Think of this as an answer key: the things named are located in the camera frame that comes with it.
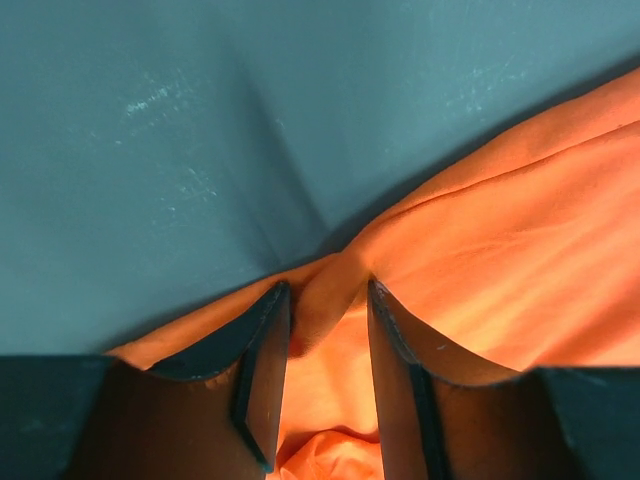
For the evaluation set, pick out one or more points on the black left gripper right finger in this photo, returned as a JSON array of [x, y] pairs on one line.
[[445, 412]]

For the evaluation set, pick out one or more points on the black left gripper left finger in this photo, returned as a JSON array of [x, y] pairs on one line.
[[211, 411]]

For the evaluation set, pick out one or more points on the orange t shirt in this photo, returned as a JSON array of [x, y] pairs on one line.
[[526, 252]]

